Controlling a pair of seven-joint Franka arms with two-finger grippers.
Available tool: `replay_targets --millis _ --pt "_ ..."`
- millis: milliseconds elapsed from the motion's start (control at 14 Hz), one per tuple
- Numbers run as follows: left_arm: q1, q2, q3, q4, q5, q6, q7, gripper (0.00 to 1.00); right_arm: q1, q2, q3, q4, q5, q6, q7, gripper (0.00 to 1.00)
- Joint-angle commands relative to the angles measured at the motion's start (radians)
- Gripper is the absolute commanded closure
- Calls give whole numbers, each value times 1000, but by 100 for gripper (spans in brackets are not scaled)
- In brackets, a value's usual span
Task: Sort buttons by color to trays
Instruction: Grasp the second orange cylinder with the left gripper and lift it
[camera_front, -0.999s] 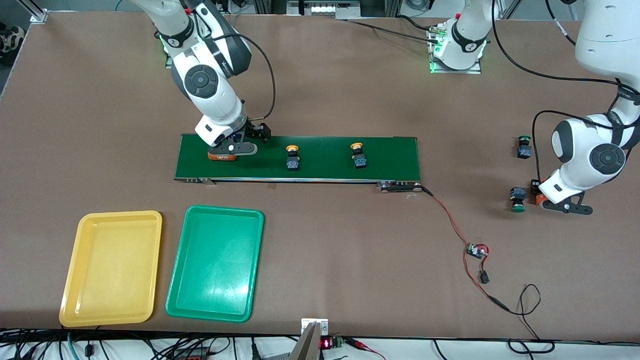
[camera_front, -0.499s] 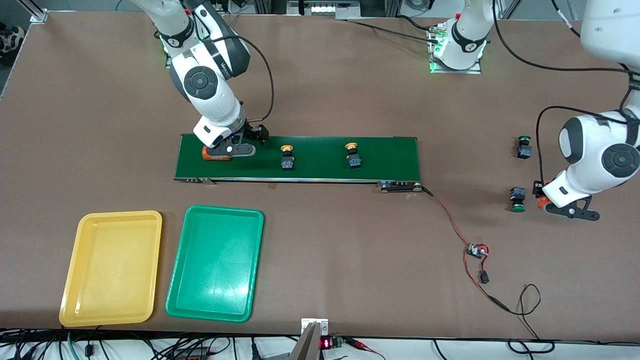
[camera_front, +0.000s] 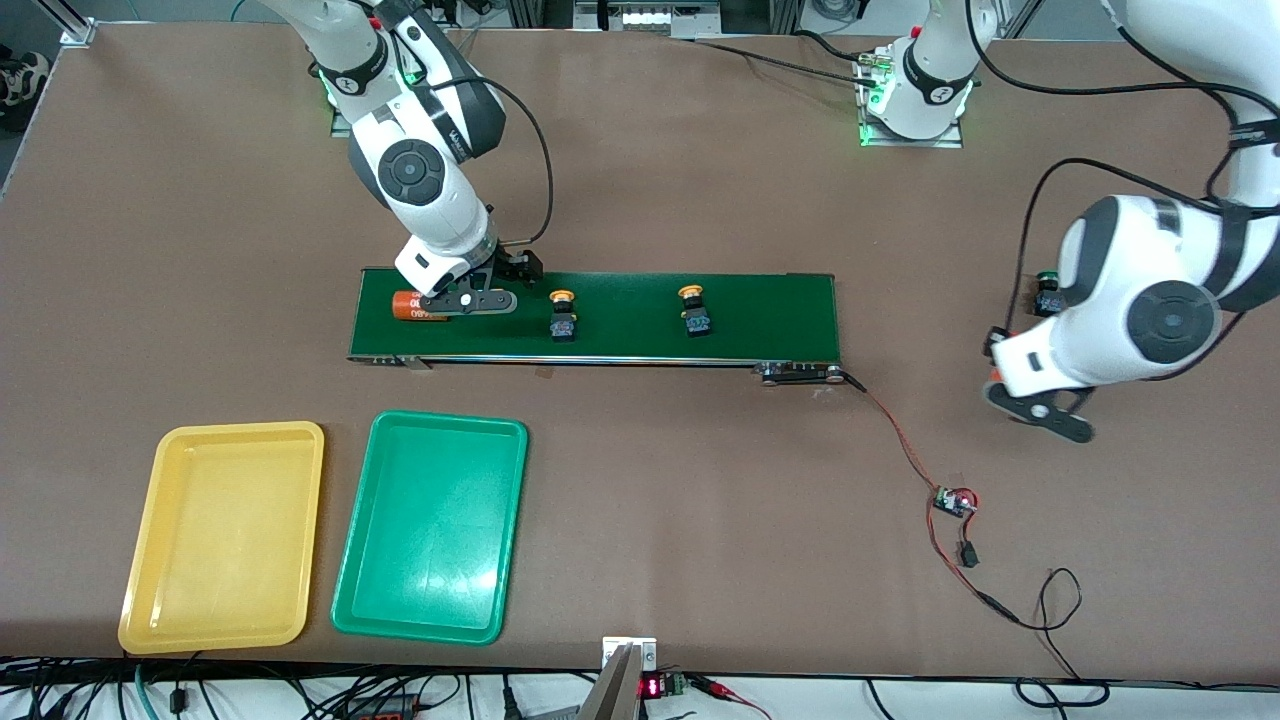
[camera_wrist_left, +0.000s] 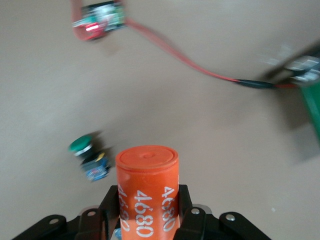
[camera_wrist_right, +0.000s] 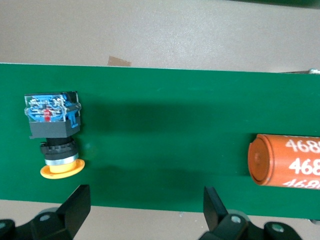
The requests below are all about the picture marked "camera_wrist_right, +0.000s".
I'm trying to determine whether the brown tape piece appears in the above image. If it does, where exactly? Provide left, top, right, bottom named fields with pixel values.
left=107, top=55, right=132, bottom=67

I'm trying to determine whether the yellow push button switch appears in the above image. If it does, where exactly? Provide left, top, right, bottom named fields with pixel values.
left=24, top=91, right=86, bottom=180

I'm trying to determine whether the green conveyor belt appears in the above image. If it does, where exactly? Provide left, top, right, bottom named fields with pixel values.
left=0, top=62, right=320, bottom=223

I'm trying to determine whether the orange cylinder white print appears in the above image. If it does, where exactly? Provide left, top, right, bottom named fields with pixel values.
left=247, top=133, right=320, bottom=194

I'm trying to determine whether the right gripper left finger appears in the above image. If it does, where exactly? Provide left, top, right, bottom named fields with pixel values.
left=0, top=184, right=91, bottom=240

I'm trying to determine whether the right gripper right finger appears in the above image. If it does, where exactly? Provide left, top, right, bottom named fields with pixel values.
left=199, top=186, right=301, bottom=240

